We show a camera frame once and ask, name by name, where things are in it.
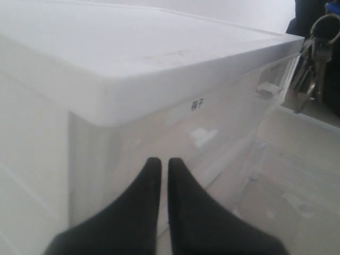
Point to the keys with blue tag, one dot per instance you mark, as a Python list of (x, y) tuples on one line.
[(316, 53)]

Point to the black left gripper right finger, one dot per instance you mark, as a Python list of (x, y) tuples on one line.
[(200, 225)]

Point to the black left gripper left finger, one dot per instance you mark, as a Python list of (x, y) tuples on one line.
[(127, 226)]

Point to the clear wide drawer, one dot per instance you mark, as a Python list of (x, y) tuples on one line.
[(287, 182)]

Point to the white plastic drawer cabinet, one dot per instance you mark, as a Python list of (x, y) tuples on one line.
[(109, 64)]

